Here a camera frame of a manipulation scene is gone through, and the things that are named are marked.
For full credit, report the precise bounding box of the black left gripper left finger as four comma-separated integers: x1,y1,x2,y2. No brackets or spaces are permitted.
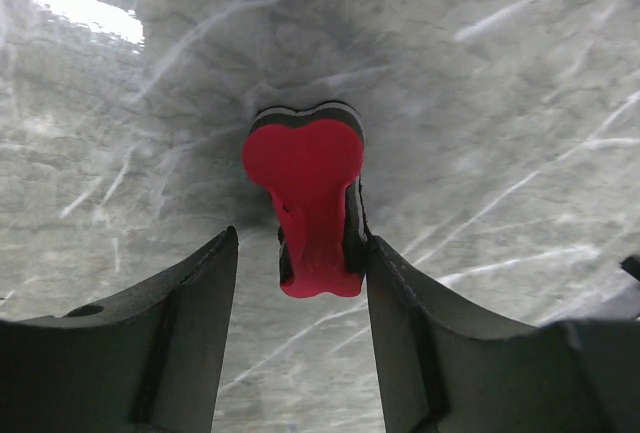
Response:
1,228,238,432

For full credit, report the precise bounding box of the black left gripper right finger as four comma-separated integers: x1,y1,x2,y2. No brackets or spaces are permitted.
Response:
366,237,639,432

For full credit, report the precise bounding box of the red whiteboard eraser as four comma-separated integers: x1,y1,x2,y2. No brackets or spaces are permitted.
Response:
242,101,369,299

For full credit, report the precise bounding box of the white whiteboard black frame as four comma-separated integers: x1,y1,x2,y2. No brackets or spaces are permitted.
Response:
620,254,640,281

